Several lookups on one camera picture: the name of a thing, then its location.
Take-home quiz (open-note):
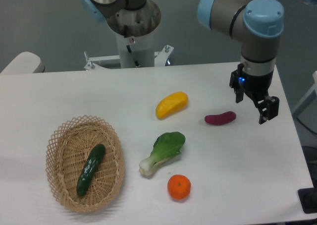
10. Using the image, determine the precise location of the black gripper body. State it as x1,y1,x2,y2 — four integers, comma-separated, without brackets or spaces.
239,70,273,103

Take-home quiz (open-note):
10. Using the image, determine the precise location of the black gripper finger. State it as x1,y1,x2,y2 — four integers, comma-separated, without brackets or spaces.
254,96,279,124
229,63,244,103

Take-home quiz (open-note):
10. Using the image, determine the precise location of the green cucumber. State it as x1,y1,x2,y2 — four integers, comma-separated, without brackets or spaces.
76,144,106,197

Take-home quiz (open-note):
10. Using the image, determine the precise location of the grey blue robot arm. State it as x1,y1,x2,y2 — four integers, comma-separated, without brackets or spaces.
80,0,284,123

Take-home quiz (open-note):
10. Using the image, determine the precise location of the woven wicker basket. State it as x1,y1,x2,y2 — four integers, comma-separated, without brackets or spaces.
46,115,124,213

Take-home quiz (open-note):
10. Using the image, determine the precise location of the purple sweet potato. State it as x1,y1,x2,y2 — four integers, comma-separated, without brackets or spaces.
204,111,236,126

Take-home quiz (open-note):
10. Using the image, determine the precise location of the yellow mango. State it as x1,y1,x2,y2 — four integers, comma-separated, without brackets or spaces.
156,91,189,120

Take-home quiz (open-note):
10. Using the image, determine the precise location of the green bok choy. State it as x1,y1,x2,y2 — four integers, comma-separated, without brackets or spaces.
139,131,186,177

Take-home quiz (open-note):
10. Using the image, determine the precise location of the black device at table edge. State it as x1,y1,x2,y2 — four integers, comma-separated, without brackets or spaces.
298,188,317,214

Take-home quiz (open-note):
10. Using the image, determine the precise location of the orange tangerine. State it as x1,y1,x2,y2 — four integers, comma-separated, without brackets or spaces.
167,174,191,200

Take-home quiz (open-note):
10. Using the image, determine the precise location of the white chair armrest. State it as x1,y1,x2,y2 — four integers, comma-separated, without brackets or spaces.
0,52,45,75

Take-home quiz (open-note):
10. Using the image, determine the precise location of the white furniture frame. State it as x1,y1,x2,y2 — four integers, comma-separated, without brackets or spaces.
291,71,317,118

